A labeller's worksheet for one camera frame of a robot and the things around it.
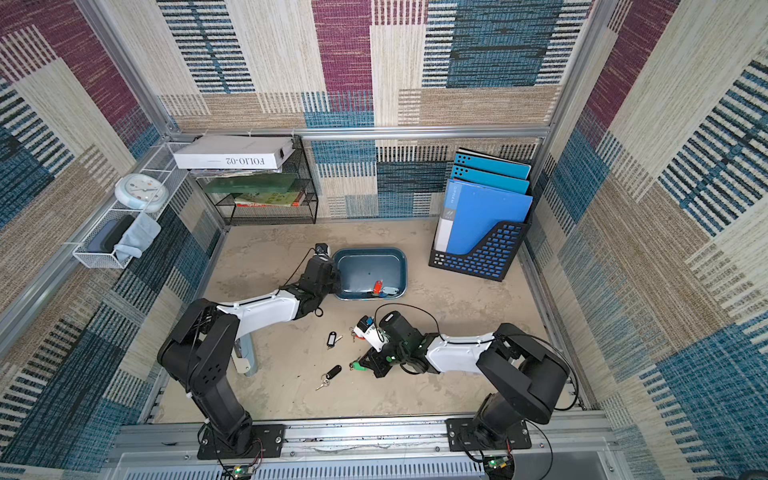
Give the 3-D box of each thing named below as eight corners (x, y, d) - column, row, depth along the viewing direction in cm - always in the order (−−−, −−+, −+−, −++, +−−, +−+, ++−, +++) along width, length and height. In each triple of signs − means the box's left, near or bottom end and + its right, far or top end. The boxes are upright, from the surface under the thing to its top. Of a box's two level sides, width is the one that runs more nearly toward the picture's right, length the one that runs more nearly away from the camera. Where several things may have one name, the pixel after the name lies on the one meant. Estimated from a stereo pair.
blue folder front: (431, 264, 110) (442, 199, 86) (438, 244, 116) (449, 179, 92) (499, 282, 105) (531, 218, 81) (502, 260, 111) (533, 195, 87)
